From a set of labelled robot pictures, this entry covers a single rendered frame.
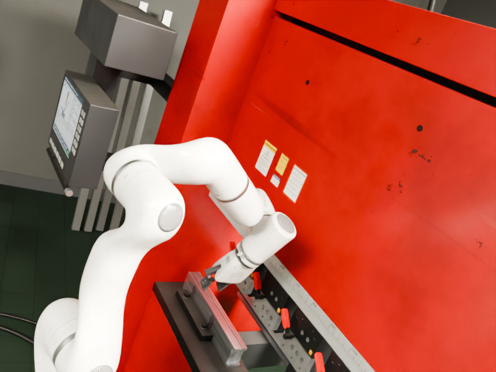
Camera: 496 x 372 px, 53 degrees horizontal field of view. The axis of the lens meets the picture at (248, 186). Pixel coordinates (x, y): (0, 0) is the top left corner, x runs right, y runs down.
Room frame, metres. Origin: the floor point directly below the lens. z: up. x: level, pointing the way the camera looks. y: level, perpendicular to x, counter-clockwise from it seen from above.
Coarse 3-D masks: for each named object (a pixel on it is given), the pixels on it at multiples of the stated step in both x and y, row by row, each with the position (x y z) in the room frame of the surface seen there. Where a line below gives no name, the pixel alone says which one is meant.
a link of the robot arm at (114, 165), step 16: (192, 144) 0.97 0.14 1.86; (208, 144) 0.98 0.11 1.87; (224, 144) 1.02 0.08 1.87; (112, 160) 0.94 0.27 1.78; (128, 160) 0.93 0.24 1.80; (144, 160) 0.94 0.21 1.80; (160, 160) 0.96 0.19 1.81; (176, 160) 0.95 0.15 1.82; (192, 160) 0.95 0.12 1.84; (208, 160) 0.97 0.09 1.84; (224, 160) 0.99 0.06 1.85; (112, 176) 0.91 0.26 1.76; (176, 176) 0.97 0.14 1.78; (192, 176) 0.96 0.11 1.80; (208, 176) 0.97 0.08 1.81; (224, 176) 1.00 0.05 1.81; (240, 176) 1.04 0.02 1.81; (112, 192) 0.91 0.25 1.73; (224, 192) 1.02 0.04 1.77; (240, 192) 1.04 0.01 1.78
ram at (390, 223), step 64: (320, 64) 1.74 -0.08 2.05; (384, 64) 1.52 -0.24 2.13; (256, 128) 1.92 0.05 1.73; (320, 128) 1.64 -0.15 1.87; (384, 128) 1.44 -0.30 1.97; (448, 128) 1.28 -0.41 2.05; (320, 192) 1.54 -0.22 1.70; (384, 192) 1.35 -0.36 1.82; (448, 192) 1.21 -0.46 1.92; (320, 256) 1.44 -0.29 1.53; (384, 256) 1.27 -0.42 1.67; (448, 256) 1.14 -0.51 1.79; (384, 320) 1.20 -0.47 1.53; (448, 320) 1.08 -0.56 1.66
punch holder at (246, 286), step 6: (258, 270) 1.65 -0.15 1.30; (264, 270) 1.66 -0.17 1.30; (252, 276) 1.65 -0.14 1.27; (264, 276) 1.67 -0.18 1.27; (246, 282) 1.68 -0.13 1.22; (252, 282) 1.65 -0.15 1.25; (240, 288) 1.68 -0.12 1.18; (246, 288) 1.65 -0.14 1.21; (252, 288) 1.65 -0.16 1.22; (252, 294) 1.67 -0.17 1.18
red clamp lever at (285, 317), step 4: (284, 312) 1.42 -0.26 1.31; (288, 312) 1.43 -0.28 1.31; (284, 316) 1.42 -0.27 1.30; (288, 316) 1.42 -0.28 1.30; (284, 320) 1.41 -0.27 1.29; (288, 320) 1.41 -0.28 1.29; (284, 324) 1.40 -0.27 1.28; (288, 324) 1.40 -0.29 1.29; (284, 328) 1.40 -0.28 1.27; (288, 328) 1.40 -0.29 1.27; (288, 332) 1.39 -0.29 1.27; (284, 336) 1.38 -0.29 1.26; (288, 336) 1.38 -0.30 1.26; (292, 336) 1.39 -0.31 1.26
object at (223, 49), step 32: (224, 0) 1.95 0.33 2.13; (256, 0) 1.99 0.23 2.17; (192, 32) 2.10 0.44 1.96; (224, 32) 1.94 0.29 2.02; (256, 32) 2.02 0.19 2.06; (192, 64) 2.03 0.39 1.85; (224, 64) 1.97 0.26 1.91; (256, 64) 2.05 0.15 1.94; (192, 96) 1.95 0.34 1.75; (224, 96) 2.00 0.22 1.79; (160, 128) 2.11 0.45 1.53; (192, 128) 1.94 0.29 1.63; (224, 128) 2.03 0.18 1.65; (192, 192) 2.00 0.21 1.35; (192, 224) 2.03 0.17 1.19; (224, 224) 2.13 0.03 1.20; (160, 256) 1.98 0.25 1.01; (192, 256) 2.07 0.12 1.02; (128, 288) 1.95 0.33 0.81; (128, 320) 1.95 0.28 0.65; (128, 352) 1.98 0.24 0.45
